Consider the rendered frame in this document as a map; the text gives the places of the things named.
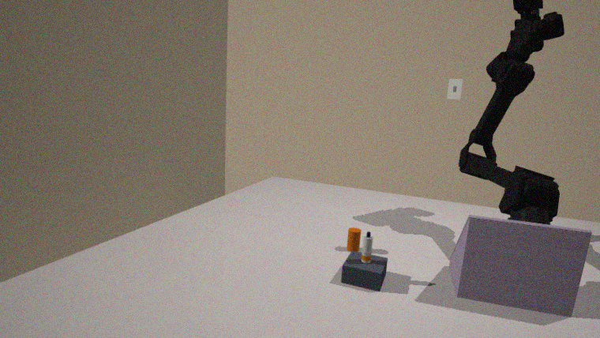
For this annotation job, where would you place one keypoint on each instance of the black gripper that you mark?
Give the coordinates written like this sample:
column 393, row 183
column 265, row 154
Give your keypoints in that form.
column 525, row 24

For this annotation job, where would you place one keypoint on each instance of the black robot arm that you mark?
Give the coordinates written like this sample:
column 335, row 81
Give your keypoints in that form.
column 528, row 196

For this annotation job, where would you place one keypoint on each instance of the grey marker with orange band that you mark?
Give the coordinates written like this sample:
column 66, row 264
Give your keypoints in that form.
column 366, row 250

